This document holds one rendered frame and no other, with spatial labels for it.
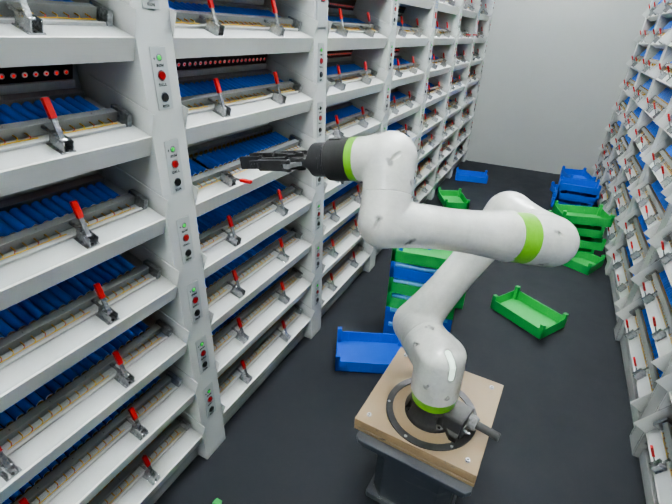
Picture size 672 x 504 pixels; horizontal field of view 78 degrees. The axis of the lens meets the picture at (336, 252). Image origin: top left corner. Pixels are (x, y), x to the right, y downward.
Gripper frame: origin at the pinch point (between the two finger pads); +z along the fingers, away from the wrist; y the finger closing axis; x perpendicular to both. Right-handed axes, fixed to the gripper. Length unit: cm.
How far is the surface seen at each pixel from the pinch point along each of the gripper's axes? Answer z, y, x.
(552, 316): -66, -127, 110
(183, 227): 15.4, 13.9, 13.2
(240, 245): 19.0, -7.5, 27.4
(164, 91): 10.0, 13.5, -17.9
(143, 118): 12.4, 18.7, -13.3
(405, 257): -9, -73, 58
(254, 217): 24.9, -22.9, 24.1
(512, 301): -46, -133, 108
